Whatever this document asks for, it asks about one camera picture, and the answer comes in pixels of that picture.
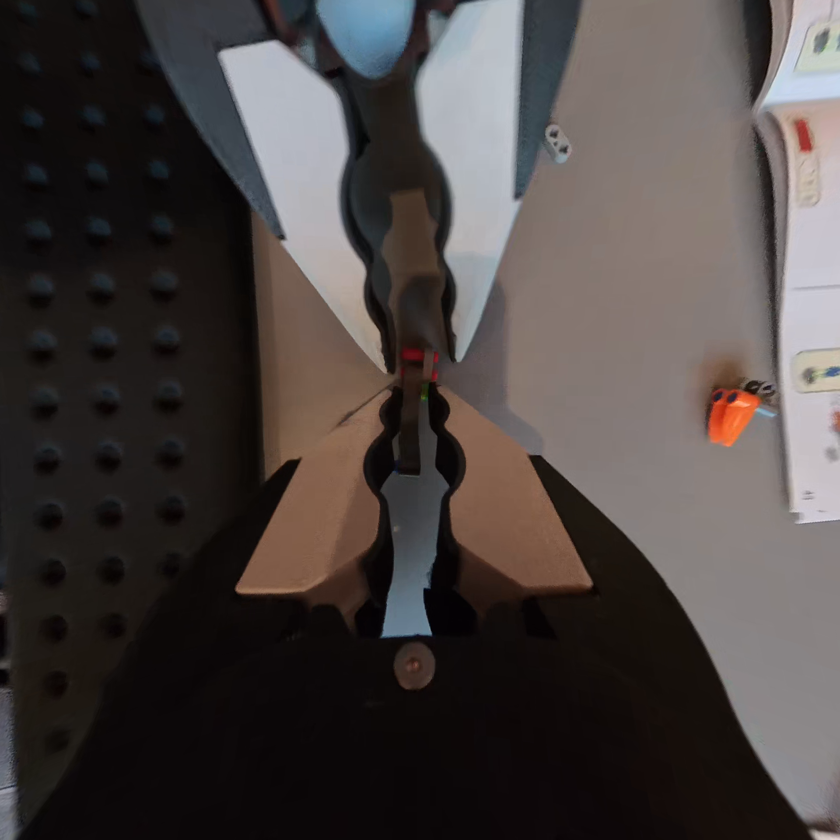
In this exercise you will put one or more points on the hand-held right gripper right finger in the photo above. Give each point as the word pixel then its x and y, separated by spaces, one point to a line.
pixel 518 525

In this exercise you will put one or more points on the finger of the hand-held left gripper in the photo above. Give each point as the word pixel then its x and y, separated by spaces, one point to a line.
pixel 479 131
pixel 289 164

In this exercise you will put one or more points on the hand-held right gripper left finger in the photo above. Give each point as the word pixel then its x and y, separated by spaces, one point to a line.
pixel 315 525

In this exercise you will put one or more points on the grey bent beam with pins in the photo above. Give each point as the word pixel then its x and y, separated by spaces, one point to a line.
pixel 417 289

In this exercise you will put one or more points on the orange claw piece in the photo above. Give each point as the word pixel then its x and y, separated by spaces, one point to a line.
pixel 728 420

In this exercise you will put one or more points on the grey desk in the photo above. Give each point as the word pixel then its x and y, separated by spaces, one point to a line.
pixel 623 262

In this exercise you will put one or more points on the small white two-hole beam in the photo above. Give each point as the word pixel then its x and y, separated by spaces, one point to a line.
pixel 558 143

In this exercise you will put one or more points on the open instruction booklet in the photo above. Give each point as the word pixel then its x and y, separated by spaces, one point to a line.
pixel 814 328

